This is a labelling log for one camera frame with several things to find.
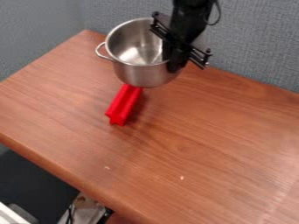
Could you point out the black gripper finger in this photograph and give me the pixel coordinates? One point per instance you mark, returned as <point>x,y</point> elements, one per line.
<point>166,50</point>
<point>177,60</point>

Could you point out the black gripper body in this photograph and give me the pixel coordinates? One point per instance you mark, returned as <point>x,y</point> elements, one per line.
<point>180,30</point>

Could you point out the stainless steel pot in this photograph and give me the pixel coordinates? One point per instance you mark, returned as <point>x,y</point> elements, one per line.
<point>134,51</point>

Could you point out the red block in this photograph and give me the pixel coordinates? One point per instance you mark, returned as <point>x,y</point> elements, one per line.
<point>122,103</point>

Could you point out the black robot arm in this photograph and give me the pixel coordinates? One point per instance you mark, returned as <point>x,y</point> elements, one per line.
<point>198,9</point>

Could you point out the white object at corner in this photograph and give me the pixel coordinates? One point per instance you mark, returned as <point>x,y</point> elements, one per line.
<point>12,215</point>

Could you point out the white table leg frame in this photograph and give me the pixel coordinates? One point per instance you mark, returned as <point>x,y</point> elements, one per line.
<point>85,211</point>

